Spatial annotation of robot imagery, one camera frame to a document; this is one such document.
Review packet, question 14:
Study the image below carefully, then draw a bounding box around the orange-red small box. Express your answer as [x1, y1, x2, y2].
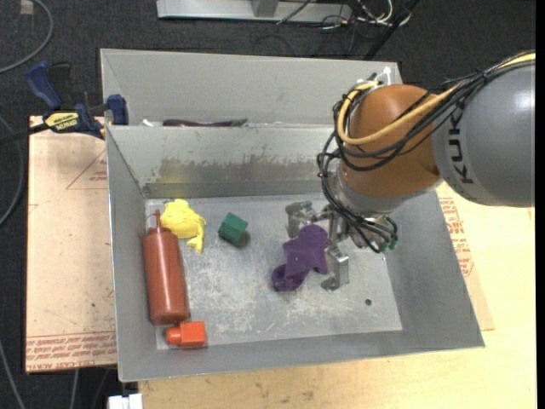
[164, 320, 208, 349]

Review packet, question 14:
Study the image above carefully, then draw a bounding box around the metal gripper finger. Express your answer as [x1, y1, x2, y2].
[320, 245, 352, 293]
[284, 199, 318, 239]

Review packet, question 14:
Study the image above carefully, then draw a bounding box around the yellow toy animal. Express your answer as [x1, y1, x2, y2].
[159, 199, 208, 255]

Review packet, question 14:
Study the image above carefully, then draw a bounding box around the purple cloth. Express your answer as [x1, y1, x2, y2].
[271, 223, 330, 293]

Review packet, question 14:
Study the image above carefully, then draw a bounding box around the red-brown squeeze bottle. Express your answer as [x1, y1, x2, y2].
[138, 209, 192, 327]

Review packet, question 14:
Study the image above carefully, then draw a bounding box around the grey metal bin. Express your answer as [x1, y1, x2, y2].
[100, 48, 486, 383]

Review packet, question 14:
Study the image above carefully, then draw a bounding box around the green block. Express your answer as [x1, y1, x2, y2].
[217, 211, 250, 247]

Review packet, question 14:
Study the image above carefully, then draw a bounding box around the brown cardboard board, red print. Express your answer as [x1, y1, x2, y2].
[25, 115, 496, 375]

